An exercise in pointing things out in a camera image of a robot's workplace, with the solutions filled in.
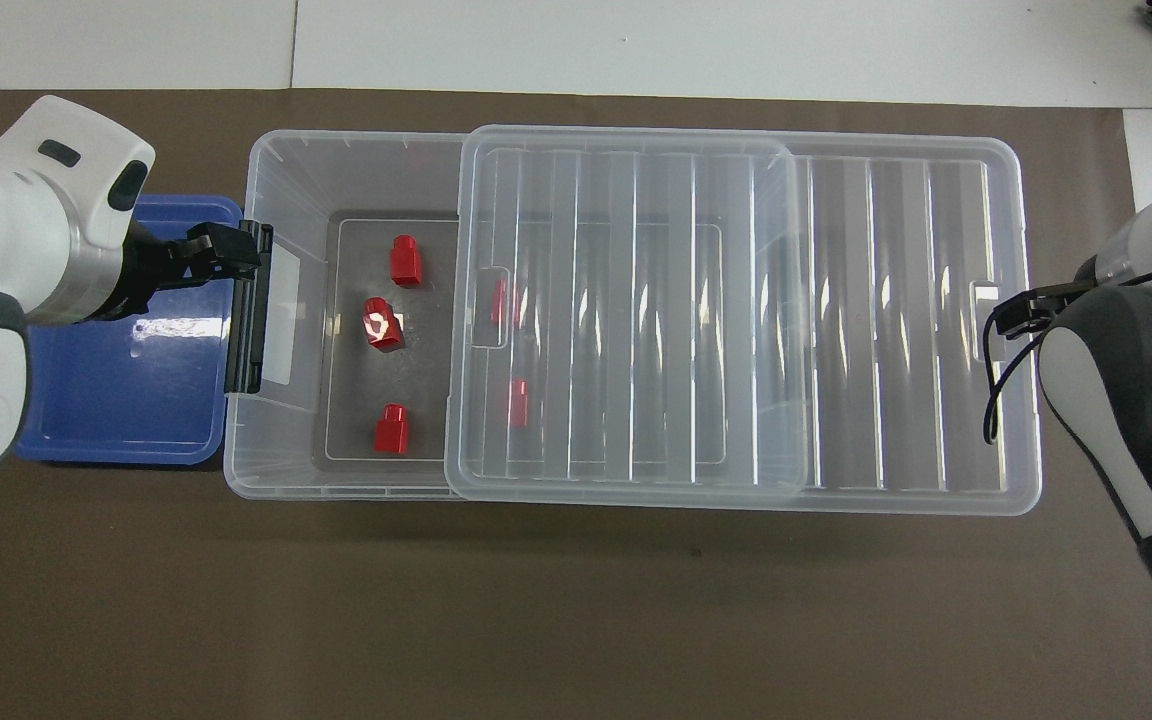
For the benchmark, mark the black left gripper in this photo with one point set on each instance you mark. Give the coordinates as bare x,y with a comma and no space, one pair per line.
156,268

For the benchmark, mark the black box latch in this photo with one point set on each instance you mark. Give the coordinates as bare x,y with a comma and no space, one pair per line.
246,340

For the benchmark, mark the clear ribbed plastic lid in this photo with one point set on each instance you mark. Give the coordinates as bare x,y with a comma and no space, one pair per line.
886,350

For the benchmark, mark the red block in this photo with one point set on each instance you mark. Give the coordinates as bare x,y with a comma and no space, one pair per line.
404,262
391,430
381,325
517,402
503,303

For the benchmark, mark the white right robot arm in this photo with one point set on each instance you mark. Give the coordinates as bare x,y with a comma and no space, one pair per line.
1126,360

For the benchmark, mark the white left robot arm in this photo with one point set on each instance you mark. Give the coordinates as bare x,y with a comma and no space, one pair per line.
6,230

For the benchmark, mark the clear plastic storage box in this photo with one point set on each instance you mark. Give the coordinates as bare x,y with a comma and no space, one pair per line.
286,170

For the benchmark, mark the blue plastic tray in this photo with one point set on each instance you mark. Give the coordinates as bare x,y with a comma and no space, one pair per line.
126,400

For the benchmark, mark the brown paper mat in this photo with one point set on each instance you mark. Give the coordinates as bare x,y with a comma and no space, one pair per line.
536,620

